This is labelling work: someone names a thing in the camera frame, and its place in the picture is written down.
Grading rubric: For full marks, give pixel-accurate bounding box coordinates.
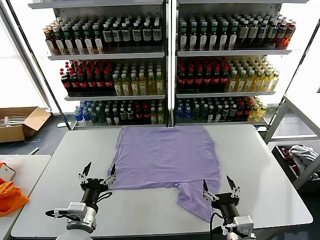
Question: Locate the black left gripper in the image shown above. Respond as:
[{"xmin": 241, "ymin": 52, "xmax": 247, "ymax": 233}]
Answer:
[{"xmin": 78, "ymin": 161, "xmax": 117, "ymax": 209}]

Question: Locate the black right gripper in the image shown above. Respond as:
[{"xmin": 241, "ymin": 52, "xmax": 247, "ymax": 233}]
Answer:
[{"xmin": 201, "ymin": 174, "xmax": 241, "ymax": 221}]

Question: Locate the purple t-shirt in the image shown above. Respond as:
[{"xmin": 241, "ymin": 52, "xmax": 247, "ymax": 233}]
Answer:
[{"xmin": 106, "ymin": 125, "xmax": 222, "ymax": 223}]

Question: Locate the green tinted water bottle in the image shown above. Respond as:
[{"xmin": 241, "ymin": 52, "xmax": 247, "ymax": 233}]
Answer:
[
  {"xmin": 97, "ymin": 106, "xmax": 106, "ymax": 126},
  {"xmin": 199, "ymin": 103, "xmax": 208, "ymax": 123},
  {"xmin": 89, "ymin": 106, "xmax": 99, "ymax": 126},
  {"xmin": 192, "ymin": 103, "xmax": 201, "ymax": 123}
]

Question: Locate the blue water bottle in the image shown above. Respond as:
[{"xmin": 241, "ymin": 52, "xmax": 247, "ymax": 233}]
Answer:
[
  {"xmin": 176, "ymin": 104, "xmax": 185, "ymax": 124},
  {"xmin": 184, "ymin": 104, "xmax": 192, "ymax": 124},
  {"xmin": 73, "ymin": 106, "xmax": 83, "ymax": 126},
  {"xmin": 82, "ymin": 104, "xmax": 91, "ymax": 126}
]

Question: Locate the black plastic crate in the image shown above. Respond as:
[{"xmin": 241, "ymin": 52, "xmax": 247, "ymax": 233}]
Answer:
[{"xmin": 271, "ymin": 144, "xmax": 320, "ymax": 191}]

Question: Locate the dark drink bottle white cap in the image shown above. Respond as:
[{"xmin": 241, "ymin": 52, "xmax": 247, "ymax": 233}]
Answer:
[
  {"xmin": 229, "ymin": 102, "xmax": 238, "ymax": 122},
  {"xmin": 119, "ymin": 107, "xmax": 128, "ymax": 125},
  {"xmin": 126, "ymin": 106, "xmax": 135, "ymax": 124},
  {"xmin": 221, "ymin": 103, "xmax": 230, "ymax": 122}
]

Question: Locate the red crumpled cloth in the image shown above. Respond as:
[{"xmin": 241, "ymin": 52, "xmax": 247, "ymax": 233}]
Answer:
[{"xmin": 281, "ymin": 147, "xmax": 301, "ymax": 176}]

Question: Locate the cola bottle red cap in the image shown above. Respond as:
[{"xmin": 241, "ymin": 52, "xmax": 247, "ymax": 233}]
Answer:
[
  {"xmin": 186, "ymin": 66, "xmax": 195, "ymax": 90},
  {"xmin": 142, "ymin": 104, "xmax": 150, "ymax": 125},
  {"xmin": 211, "ymin": 65, "xmax": 221, "ymax": 90},
  {"xmin": 236, "ymin": 101, "xmax": 245, "ymax": 122},
  {"xmin": 86, "ymin": 69, "xmax": 97, "ymax": 94},
  {"xmin": 103, "ymin": 69, "xmax": 114, "ymax": 93},
  {"xmin": 59, "ymin": 69, "xmax": 73, "ymax": 94},
  {"xmin": 194, "ymin": 66, "xmax": 204, "ymax": 90},
  {"xmin": 69, "ymin": 70, "xmax": 80, "ymax": 94},
  {"xmin": 78, "ymin": 70, "xmax": 89, "ymax": 94},
  {"xmin": 220, "ymin": 65, "xmax": 229, "ymax": 90},
  {"xmin": 203, "ymin": 66, "xmax": 212, "ymax": 90},
  {"xmin": 243, "ymin": 100, "xmax": 252, "ymax": 121},
  {"xmin": 134, "ymin": 104, "xmax": 143, "ymax": 125},
  {"xmin": 95, "ymin": 69, "xmax": 106, "ymax": 93},
  {"xmin": 177, "ymin": 67, "xmax": 187, "ymax": 90}
]

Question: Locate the yellow juice bottle white cap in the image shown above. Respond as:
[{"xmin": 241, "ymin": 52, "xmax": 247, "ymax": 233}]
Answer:
[
  {"xmin": 129, "ymin": 73, "xmax": 140, "ymax": 96},
  {"xmin": 226, "ymin": 70, "xmax": 238, "ymax": 93},
  {"xmin": 262, "ymin": 69, "xmax": 273, "ymax": 92},
  {"xmin": 138, "ymin": 72, "xmax": 148, "ymax": 96},
  {"xmin": 156, "ymin": 106, "xmax": 165, "ymax": 125},
  {"xmin": 121, "ymin": 73, "xmax": 131, "ymax": 96},
  {"xmin": 147, "ymin": 72, "xmax": 157, "ymax": 96},
  {"xmin": 269, "ymin": 70, "xmax": 280, "ymax": 92},
  {"xmin": 249, "ymin": 103, "xmax": 260, "ymax": 122},
  {"xmin": 155, "ymin": 71, "xmax": 165, "ymax": 95},
  {"xmin": 244, "ymin": 69, "xmax": 256, "ymax": 92},
  {"xmin": 236, "ymin": 70, "xmax": 247, "ymax": 93},
  {"xmin": 112, "ymin": 73, "xmax": 123, "ymax": 97},
  {"xmin": 253, "ymin": 69, "xmax": 265, "ymax": 92},
  {"xmin": 149, "ymin": 107, "xmax": 158, "ymax": 125},
  {"xmin": 257, "ymin": 103, "xmax": 268, "ymax": 122}
]

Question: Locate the open brown cardboard box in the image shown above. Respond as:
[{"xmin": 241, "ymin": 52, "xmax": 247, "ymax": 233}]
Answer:
[{"xmin": 0, "ymin": 106, "xmax": 52, "ymax": 143}]

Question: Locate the orange fabric bag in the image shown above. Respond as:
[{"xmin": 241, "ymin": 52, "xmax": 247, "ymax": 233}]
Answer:
[{"xmin": 0, "ymin": 178, "xmax": 30, "ymax": 217}]

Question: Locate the grey crumpled cloth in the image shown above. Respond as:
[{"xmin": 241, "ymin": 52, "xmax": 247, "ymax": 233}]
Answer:
[{"xmin": 288, "ymin": 144, "xmax": 320, "ymax": 164}]

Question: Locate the white box orange flap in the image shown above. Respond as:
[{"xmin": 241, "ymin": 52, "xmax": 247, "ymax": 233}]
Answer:
[{"xmin": 0, "ymin": 161, "xmax": 17, "ymax": 182}]

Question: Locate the white plastic strips bundle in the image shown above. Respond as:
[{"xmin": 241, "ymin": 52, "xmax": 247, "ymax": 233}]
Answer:
[{"xmin": 0, "ymin": 112, "xmax": 29, "ymax": 126}]

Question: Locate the grey metal shelf unit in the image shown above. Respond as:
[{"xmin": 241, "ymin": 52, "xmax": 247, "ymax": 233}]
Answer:
[
  {"xmin": 172, "ymin": 0, "xmax": 310, "ymax": 128},
  {"xmin": 27, "ymin": 0, "xmax": 171, "ymax": 131}
]

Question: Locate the dark tea bottle green label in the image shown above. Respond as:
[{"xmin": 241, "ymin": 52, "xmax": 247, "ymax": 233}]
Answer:
[
  {"xmin": 92, "ymin": 23, "xmax": 105, "ymax": 54},
  {"xmin": 188, "ymin": 21, "xmax": 199, "ymax": 51},
  {"xmin": 178, "ymin": 21, "xmax": 189, "ymax": 51},
  {"xmin": 82, "ymin": 24, "xmax": 95, "ymax": 55},
  {"xmin": 228, "ymin": 20, "xmax": 239, "ymax": 50},
  {"xmin": 198, "ymin": 21, "xmax": 209, "ymax": 51},
  {"xmin": 72, "ymin": 24, "xmax": 86, "ymax": 55},
  {"xmin": 219, "ymin": 21, "xmax": 229, "ymax": 51},
  {"xmin": 52, "ymin": 25, "xmax": 67, "ymax": 56},
  {"xmin": 62, "ymin": 25, "xmax": 76, "ymax": 55},
  {"xmin": 209, "ymin": 21, "xmax": 219, "ymax": 51}
]

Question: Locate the dark drink bottle blue label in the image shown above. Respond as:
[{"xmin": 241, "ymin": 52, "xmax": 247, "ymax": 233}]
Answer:
[
  {"xmin": 266, "ymin": 20, "xmax": 278, "ymax": 48},
  {"xmin": 121, "ymin": 22, "xmax": 133, "ymax": 48},
  {"xmin": 151, "ymin": 20, "xmax": 163, "ymax": 47},
  {"xmin": 102, "ymin": 22, "xmax": 115, "ymax": 48},
  {"xmin": 257, "ymin": 20, "xmax": 269, "ymax": 48},
  {"xmin": 111, "ymin": 22, "xmax": 124, "ymax": 48},
  {"xmin": 141, "ymin": 21, "xmax": 153, "ymax": 47},
  {"xmin": 276, "ymin": 20, "xmax": 288, "ymax": 48},
  {"xmin": 131, "ymin": 21, "xmax": 143, "ymax": 47}
]

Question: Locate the dark drink bottle beige label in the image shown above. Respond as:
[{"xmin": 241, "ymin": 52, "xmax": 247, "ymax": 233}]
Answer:
[
  {"xmin": 247, "ymin": 20, "xmax": 259, "ymax": 48},
  {"xmin": 237, "ymin": 20, "xmax": 250, "ymax": 48}
]

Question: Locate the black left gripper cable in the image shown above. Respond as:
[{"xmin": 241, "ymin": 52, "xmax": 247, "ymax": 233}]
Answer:
[{"xmin": 96, "ymin": 191, "xmax": 113, "ymax": 204}]

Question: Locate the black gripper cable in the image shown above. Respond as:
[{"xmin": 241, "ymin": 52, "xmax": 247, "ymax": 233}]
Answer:
[
  {"xmin": 209, "ymin": 211, "xmax": 226, "ymax": 240},
  {"xmin": 96, "ymin": 191, "xmax": 113, "ymax": 204}
]

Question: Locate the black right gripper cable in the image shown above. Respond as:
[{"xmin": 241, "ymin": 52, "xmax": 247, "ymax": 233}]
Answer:
[{"xmin": 209, "ymin": 211, "xmax": 226, "ymax": 240}]

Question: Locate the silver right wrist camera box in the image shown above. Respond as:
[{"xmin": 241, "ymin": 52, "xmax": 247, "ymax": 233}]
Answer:
[{"xmin": 233, "ymin": 215, "xmax": 254, "ymax": 230}]

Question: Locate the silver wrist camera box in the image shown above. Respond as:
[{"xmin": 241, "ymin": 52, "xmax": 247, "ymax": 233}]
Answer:
[
  {"xmin": 67, "ymin": 201, "xmax": 87, "ymax": 221},
  {"xmin": 233, "ymin": 215, "xmax": 254, "ymax": 230}
]

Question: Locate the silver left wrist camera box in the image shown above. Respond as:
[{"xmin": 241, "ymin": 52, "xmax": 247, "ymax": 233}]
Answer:
[{"xmin": 67, "ymin": 201, "xmax": 87, "ymax": 221}]

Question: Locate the white connector black cable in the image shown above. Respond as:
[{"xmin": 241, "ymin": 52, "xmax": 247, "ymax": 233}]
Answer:
[{"xmin": 44, "ymin": 208, "xmax": 72, "ymax": 223}]

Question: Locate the dark slanted frame pole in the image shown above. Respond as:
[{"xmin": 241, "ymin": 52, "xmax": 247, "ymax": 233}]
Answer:
[{"xmin": 5, "ymin": 0, "xmax": 72, "ymax": 131}]

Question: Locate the grey metal frame table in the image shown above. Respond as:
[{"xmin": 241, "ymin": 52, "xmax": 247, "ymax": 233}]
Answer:
[{"xmin": 263, "ymin": 94, "xmax": 320, "ymax": 144}]

